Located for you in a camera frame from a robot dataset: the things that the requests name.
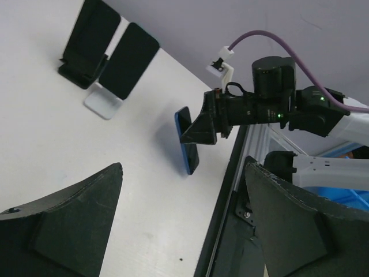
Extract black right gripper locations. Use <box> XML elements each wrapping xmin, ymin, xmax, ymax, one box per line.
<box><xmin>179</xmin><ymin>90</ymin><xmax>258</xmax><ymax>145</ymax></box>

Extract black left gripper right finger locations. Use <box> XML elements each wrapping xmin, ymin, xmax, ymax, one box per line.
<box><xmin>245</xmin><ymin>162</ymin><xmax>368</xmax><ymax>276</ymax></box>

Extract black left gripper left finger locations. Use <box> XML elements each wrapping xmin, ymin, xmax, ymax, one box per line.
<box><xmin>1</xmin><ymin>163</ymin><xmax>123</xmax><ymax>276</ymax></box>

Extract black smartphone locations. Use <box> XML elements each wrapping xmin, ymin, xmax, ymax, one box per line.
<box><xmin>174</xmin><ymin>106</ymin><xmax>200</xmax><ymax>175</ymax></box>
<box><xmin>63</xmin><ymin>1</ymin><xmax>121</xmax><ymax>74</ymax></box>

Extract white folding phone stand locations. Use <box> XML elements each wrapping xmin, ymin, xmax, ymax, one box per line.
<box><xmin>84</xmin><ymin>83</ymin><xmax>123</xmax><ymax>120</ymax></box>

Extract black folding phone stand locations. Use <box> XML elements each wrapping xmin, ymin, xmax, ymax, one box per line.
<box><xmin>58</xmin><ymin>54</ymin><xmax>108</xmax><ymax>89</ymax></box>

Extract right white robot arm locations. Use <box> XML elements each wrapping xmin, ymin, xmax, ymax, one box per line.
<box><xmin>180</xmin><ymin>56</ymin><xmax>368</xmax><ymax>190</ymax></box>

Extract blue plastic bin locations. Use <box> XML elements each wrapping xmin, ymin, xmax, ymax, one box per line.
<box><xmin>306</xmin><ymin>146</ymin><xmax>368</xmax><ymax>211</ymax></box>

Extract aluminium rail right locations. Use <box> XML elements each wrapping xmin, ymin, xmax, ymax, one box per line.
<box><xmin>233</xmin><ymin>123</ymin><xmax>303</xmax><ymax>193</ymax></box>

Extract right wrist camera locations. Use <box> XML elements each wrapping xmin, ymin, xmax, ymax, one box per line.
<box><xmin>206</xmin><ymin>46</ymin><xmax>234</xmax><ymax>90</ymax></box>

